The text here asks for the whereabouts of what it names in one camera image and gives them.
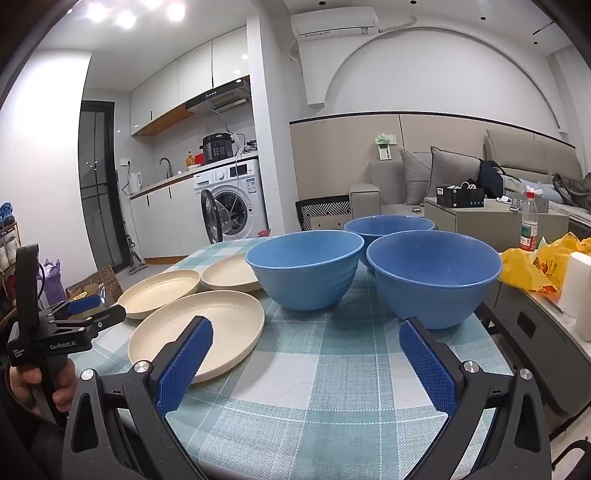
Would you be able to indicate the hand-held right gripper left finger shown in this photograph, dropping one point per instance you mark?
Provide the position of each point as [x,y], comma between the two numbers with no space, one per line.
[184,364]

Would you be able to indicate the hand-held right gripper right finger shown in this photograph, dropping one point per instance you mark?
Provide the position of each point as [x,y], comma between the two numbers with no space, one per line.
[427,364]

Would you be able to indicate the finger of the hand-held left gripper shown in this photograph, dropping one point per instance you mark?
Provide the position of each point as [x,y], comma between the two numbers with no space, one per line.
[108,315]
[83,303]

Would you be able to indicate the cream plate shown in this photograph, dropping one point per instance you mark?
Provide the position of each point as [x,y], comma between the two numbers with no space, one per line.
[221,327]
[226,274]
[157,290]

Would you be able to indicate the blue bowl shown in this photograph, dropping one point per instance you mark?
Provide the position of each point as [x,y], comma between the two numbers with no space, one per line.
[304,277]
[388,226]
[434,295]

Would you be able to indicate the person's left forearm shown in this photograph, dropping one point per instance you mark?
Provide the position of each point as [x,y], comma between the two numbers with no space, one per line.
[27,443]

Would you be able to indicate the person's left hand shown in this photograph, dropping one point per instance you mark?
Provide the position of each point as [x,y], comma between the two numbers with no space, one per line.
[64,385]

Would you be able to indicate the brown patterned flat cardboard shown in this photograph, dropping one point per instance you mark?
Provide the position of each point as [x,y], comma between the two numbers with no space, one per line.
[104,277]

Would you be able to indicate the purple bag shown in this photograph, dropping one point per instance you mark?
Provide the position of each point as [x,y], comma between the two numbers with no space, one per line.
[53,284]

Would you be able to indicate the upright floor mop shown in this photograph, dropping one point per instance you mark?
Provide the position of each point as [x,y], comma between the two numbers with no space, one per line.
[134,258]

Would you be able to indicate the teal checked tablecloth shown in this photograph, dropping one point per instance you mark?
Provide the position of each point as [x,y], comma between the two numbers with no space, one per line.
[332,369]

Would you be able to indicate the wooden shoe rack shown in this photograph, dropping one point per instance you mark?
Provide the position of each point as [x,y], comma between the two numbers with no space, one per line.
[9,240]

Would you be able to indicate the dark glass door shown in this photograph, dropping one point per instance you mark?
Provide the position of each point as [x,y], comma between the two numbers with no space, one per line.
[99,194]

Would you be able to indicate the white kitchen base cabinets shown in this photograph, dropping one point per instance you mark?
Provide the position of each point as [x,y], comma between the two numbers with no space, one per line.
[161,217]

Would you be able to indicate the white electric kettle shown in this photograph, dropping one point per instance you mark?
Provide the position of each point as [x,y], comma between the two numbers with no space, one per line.
[135,183]

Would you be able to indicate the yellow plastic bag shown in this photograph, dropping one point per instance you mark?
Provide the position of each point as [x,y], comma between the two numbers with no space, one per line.
[526,267]

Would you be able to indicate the grey side cabinet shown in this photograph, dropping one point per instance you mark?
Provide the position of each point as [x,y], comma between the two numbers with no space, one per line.
[485,224]

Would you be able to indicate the red cardboard box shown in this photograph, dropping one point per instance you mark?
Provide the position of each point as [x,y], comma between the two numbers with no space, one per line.
[263,233]

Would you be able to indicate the metal kitchen faucet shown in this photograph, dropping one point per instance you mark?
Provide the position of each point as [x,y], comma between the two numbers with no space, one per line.
[167,165]

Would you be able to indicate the white disposable cup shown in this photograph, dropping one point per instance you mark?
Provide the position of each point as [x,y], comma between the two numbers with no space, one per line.
[577,286]

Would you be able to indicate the black box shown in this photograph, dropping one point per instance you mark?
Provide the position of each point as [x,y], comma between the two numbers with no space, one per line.
[459,197]

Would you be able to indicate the plastic bottle with red cap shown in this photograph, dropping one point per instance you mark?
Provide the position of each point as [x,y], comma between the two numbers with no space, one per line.
[529,226]

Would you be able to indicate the yellow bottle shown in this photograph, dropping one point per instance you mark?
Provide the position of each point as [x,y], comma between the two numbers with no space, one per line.
[190,160]

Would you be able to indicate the grey sofa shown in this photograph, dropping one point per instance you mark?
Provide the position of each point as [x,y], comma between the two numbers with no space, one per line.
[369,198]

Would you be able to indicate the black white patterned chair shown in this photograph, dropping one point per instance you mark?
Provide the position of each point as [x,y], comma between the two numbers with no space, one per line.
[323,212]

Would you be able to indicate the grey cushion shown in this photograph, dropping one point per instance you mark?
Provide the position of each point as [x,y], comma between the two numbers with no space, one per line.
[452,170]
[415,180]

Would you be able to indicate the white washing machine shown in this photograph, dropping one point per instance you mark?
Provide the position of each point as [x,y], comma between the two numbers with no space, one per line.
[240,184]

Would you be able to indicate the grey tissue box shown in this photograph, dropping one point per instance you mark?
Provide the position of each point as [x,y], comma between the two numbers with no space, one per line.
[538,205]

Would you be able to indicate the dark jacket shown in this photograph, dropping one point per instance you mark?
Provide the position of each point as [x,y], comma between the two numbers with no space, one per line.
[489,177]

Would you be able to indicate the black pressure cooker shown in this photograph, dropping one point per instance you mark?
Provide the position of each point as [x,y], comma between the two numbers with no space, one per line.
[216,147]

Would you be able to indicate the light blue pillow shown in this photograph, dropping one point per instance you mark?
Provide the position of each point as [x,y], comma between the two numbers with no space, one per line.
[545,191]

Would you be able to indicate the green white packet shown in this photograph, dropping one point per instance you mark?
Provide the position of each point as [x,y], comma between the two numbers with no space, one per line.
[383,146]

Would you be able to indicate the grey coat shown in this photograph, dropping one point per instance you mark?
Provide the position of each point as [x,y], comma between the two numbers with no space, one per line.
[575,191]

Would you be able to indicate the black range hood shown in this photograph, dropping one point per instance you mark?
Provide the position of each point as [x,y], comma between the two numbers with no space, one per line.
[221,98]

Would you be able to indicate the white air conditioner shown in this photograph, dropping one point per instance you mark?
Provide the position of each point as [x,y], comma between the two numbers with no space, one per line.
[334,21]

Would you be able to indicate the white wall cabinets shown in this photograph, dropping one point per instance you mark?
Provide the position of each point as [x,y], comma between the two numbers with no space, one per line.
[184,83]

